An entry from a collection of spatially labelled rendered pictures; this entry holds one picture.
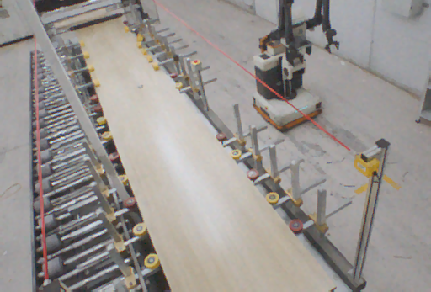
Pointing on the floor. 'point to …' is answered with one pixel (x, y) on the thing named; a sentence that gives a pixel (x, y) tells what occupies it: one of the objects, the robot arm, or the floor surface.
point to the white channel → (66, 86)
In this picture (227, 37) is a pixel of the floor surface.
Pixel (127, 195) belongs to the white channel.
